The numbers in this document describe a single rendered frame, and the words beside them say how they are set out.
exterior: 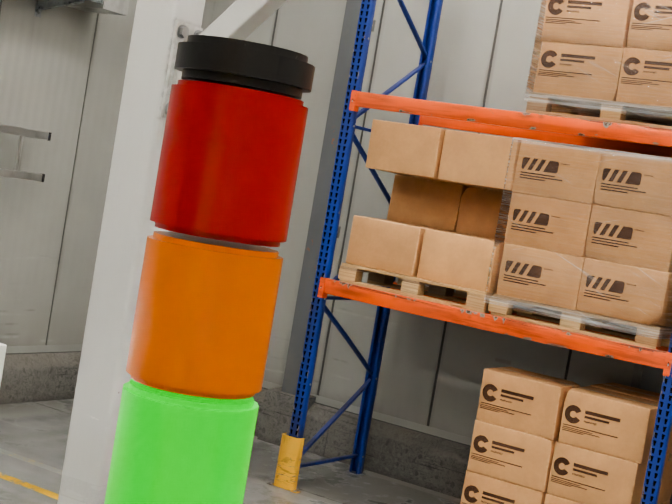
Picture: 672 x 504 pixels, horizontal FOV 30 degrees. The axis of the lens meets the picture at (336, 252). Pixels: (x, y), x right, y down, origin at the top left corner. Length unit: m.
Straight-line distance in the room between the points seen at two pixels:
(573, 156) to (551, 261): 0.71
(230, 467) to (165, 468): 0.02
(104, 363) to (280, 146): 2.63
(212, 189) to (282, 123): 0.03
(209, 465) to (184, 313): 0.05
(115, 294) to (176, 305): 2.59
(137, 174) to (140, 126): 0.11
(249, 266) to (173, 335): 0.04
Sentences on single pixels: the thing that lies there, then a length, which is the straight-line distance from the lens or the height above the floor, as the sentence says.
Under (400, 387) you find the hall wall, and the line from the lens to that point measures 10.57.
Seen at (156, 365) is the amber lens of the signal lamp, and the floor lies 2.22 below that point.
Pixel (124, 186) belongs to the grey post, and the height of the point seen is 2.21.
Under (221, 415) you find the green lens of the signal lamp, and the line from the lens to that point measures 0.44.
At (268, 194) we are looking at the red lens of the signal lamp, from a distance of 0.44.
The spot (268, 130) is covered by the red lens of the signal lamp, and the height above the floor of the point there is 2.31.
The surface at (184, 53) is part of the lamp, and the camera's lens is 0.45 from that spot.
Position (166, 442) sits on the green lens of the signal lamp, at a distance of 0.44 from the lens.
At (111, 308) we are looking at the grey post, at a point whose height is 1.92.
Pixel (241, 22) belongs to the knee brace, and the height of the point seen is 2.63.
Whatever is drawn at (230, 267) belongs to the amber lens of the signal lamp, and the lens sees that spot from 0.43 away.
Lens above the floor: 2.30
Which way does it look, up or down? 3 degrees down
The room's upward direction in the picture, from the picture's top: 10 degrees clockwise
